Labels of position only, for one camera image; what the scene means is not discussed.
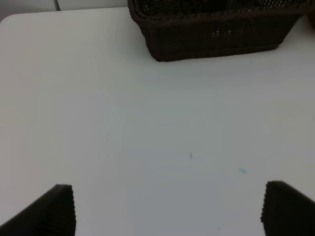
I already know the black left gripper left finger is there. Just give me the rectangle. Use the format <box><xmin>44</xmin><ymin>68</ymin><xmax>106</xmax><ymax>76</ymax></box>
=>
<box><xmin>0</xmin><ymin>184</ymin><xmax>76</xmax><ymax>236</ymax></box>

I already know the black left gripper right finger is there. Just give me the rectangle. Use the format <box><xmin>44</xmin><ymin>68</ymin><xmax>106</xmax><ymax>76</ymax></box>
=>
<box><xmin>260</xmin><ymin>181</ymin><xmax>315</xmax><ymax>236</ymax></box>

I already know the orange wicker basket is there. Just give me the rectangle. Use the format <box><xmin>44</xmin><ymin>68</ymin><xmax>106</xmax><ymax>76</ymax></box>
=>
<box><xmin>307</xmin><ymin>12</ymin><xmax>315</xmax><ymax>29</ymax></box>

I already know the dark brown wicker basket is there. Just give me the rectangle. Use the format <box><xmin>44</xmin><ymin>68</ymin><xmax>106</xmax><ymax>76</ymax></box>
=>
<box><xmin>127</xmin><ymin>0</ymin><xmax>315</xmax><ymax>62</ymax></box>

